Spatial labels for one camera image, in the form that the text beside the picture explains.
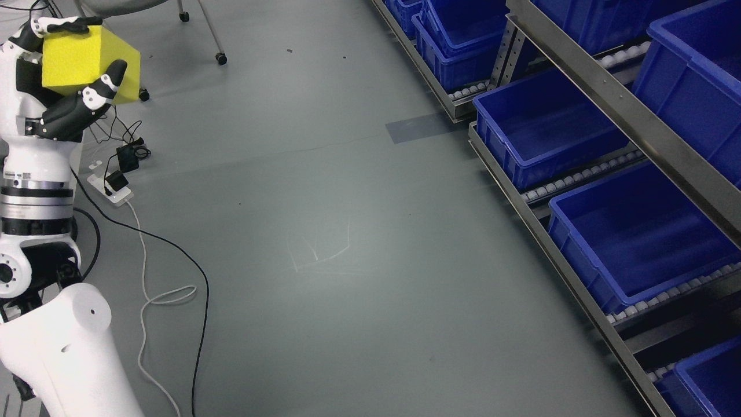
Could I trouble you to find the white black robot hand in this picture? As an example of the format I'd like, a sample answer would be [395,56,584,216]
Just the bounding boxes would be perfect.
[2,16,127,189]

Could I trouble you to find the metal shelf rack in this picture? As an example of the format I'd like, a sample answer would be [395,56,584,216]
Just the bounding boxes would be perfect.
[373,1,739,416]

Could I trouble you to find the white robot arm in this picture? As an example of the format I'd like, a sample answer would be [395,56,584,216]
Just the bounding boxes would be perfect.
[2,166,144,416]

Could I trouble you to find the blue bin middle shelf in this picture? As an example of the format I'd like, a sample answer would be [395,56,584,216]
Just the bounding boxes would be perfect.
[474,68,628,192]

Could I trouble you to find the black floor cable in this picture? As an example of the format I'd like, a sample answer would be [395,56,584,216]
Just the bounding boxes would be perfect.
[69,104,210,417]

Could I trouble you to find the rolling chair base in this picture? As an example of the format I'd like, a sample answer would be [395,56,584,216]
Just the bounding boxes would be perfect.
[75,1,230,103]

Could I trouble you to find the black power adapter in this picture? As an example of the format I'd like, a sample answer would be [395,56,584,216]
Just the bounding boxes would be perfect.
[116,144,140,174]

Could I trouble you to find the yellow foam block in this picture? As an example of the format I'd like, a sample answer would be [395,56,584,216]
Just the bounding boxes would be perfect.
[42,25,141,105]

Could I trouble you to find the blue bin large right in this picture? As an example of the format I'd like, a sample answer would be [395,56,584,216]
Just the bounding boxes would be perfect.
[548,160,739,314]

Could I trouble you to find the white power strip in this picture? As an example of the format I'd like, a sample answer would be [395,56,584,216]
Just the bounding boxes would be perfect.
[86,174,133,207]

